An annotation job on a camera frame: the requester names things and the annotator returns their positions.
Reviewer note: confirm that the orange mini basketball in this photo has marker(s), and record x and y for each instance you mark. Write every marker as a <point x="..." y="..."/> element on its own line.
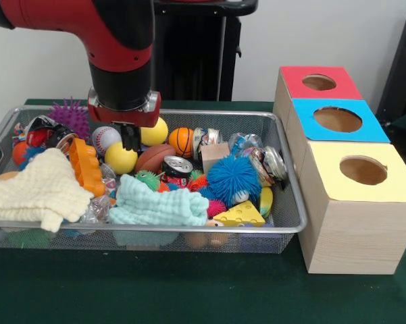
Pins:
<point x="181" y="141"/>

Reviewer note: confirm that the cream knitted cloth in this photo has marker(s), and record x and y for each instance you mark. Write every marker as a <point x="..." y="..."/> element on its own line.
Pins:
<point x="37" y="189"/>

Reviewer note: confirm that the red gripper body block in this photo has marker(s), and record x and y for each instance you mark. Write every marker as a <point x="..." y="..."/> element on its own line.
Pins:
<point x="128" y="118"/>

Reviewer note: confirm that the white mini baseball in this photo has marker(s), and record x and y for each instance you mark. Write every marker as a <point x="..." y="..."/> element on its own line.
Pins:
<point x="104" y="138"/>

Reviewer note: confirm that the yellow ball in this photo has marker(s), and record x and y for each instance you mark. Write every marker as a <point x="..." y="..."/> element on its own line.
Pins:
<point x="155" y="133"/>
<point x="120" y="158"/>

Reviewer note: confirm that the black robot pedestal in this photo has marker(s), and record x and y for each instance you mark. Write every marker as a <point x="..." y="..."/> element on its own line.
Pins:
<point x="196" y="50"/>

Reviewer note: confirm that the orange building block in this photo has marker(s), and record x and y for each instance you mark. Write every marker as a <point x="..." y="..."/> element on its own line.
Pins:
<point x="86" y="165"/>

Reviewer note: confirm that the purple spiky monster toy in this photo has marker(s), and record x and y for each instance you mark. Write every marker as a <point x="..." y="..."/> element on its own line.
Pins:
<point x="71" y="116"/>

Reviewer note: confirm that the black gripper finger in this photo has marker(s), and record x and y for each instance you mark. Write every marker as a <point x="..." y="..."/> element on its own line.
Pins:
<point x="126" y="136"/>
<point x="136" y="138"/>

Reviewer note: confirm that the brown mini football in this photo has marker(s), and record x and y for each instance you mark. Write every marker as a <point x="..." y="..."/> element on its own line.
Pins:
<point x="152" y="157"/>

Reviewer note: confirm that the shallow metal mesh bin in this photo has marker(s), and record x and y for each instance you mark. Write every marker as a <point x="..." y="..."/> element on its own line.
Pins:
<point x="283" y="216"/>

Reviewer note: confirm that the dark green table cloth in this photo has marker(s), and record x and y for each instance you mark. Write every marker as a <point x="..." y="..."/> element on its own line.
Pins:
<point x="189" y="290"/>

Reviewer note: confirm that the green cloth side table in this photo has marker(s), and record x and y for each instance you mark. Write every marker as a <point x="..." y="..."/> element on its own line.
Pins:
<point x="405" y="121"/>

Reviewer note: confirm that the mint knitted cloth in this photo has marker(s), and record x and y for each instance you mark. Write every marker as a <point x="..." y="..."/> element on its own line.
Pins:
<point x="155" y="206"/>

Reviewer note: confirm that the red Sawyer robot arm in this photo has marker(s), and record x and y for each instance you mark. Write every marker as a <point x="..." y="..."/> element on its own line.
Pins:
<point x="121" y="50"/>

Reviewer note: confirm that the blue spiky rubber ball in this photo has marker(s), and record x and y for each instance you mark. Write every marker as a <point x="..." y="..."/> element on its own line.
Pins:
<point x="234" y="179"/>

